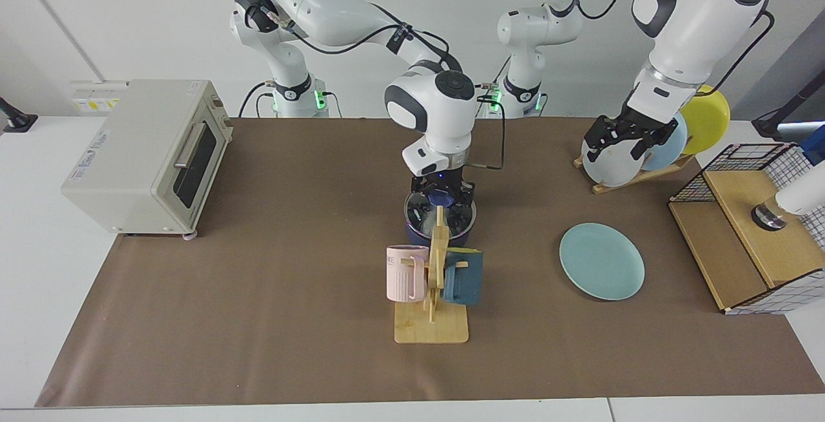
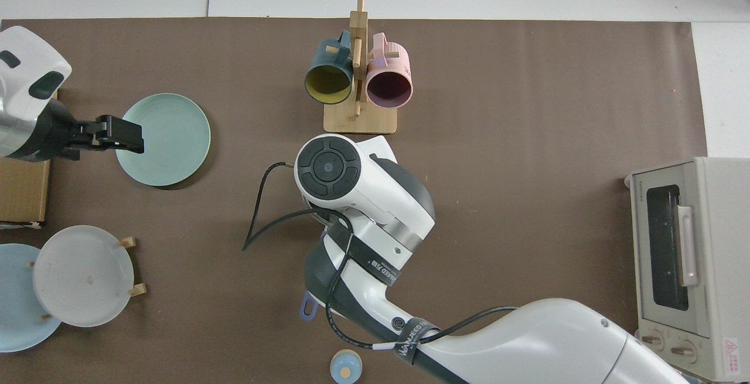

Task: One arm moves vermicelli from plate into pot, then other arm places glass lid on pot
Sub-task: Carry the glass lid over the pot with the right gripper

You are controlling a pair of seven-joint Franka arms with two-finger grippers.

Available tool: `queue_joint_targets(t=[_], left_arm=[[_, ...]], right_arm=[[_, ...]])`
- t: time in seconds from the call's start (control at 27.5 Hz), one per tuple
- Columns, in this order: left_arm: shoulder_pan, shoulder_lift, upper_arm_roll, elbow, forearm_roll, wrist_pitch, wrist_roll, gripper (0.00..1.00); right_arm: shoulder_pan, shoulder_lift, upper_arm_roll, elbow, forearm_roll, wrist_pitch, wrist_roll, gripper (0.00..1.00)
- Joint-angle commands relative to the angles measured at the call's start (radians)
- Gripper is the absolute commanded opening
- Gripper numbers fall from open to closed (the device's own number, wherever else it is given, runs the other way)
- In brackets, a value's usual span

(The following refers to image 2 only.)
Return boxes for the dark teal cup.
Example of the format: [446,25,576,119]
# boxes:
[304,30,355,105]

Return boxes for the wooden plate rack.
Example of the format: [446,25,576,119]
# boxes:
[26,236,147,321]

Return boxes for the light blue plate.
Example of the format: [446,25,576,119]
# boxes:
[0,243,63,353]

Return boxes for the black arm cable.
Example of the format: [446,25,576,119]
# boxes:
[242,161,519,352]

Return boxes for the pale toaster oven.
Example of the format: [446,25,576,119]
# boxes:
[624,157,750,382]

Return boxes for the black pot with blue handle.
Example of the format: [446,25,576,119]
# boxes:
[299,193,329,321]

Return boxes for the pale green plate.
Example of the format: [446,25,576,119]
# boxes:
[115,93,212,187]

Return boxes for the wooden cup stand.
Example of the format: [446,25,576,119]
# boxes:
[323,0,398,135]

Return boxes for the brown table cloth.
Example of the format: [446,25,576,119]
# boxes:
[0,18,708,384]

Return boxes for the white plate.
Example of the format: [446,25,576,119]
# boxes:
[33,225,135,328]

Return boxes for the small blue round thing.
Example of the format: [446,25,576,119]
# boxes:
[330,349,363,383]

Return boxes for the pink ribbed cup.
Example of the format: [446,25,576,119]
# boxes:
[366,32,414,109]

